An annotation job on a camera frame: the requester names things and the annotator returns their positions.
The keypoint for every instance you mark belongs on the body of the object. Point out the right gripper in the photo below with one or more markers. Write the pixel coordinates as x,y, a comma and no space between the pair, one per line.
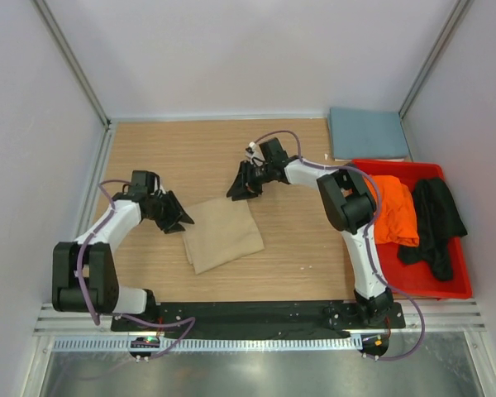
238,184

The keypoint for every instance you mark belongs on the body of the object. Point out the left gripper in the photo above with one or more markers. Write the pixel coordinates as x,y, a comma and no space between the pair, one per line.
170,223

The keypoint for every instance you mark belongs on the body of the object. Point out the beige t shirt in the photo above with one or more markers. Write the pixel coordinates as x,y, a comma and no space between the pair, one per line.
223,231

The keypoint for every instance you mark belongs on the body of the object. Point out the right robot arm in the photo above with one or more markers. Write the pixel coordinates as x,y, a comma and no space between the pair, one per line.
348,203

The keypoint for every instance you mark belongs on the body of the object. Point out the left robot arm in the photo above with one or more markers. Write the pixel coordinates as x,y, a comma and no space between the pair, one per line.
84,277

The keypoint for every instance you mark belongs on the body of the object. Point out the folded blue t shirt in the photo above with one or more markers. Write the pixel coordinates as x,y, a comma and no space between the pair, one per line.
365,134

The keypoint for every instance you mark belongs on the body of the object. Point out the orange t shirt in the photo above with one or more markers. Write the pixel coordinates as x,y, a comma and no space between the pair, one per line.
397,222

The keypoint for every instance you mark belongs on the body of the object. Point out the black t shirt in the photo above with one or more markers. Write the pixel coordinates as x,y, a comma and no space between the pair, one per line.
438,221

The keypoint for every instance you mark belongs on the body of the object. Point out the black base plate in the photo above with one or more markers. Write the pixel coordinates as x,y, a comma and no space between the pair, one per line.
338,314

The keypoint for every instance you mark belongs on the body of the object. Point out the slotted cable duct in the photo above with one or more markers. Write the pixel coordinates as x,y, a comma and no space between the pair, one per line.
146,344

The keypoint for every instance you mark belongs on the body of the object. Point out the left aluminium frame post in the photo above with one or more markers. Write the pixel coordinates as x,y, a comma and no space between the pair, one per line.
63,46

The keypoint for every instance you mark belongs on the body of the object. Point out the aluminium frame post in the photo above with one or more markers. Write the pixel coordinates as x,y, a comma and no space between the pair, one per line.
443,39
63,46

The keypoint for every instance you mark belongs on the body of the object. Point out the aluminium front rail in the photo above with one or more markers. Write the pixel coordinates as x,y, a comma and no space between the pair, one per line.
449,315

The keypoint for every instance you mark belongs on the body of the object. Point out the right aluminium frame post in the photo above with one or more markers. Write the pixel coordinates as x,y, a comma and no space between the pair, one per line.
443,39

